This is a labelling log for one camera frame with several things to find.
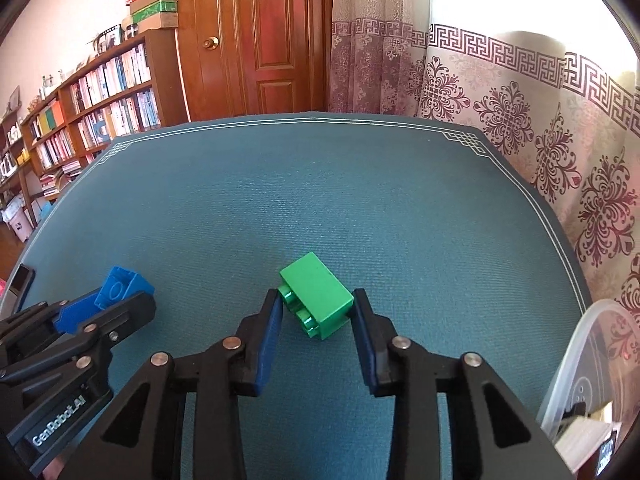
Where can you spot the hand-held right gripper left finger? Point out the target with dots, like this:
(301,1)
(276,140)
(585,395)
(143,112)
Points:
(267,340)

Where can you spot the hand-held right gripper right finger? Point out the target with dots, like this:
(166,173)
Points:
(362,340)

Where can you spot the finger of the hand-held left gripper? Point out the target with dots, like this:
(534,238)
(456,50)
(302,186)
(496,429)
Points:
(80,312)
(130,315)

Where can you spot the blue building block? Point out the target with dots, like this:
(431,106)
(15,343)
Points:
(125,282)

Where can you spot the green building block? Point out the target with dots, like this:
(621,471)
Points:
(320,290)

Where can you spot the clear plastic container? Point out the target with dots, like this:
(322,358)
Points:
(565,360)

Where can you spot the teal cloth desktop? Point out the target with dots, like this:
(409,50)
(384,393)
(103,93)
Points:
(300,200)

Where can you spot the black smartphone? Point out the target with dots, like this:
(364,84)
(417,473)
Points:
(22,285)

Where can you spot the white storage box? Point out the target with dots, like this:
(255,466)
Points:
(15,220)

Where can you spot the rows of books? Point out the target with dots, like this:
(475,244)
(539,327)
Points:
(110,75)

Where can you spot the wooden bookshelf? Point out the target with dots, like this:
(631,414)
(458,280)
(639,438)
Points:
(167,75)

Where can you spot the patterned beige curtain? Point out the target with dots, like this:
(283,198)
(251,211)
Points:
(500,100)

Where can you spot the brass door knob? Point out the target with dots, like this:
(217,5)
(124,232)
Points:
(210,43)

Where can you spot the brown cardboard box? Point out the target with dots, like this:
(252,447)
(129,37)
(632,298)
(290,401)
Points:
(160,22)

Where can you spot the brown wooden door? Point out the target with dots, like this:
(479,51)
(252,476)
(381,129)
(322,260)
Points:
(280,35)

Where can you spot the green box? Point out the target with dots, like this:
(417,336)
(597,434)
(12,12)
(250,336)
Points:
(155,10)

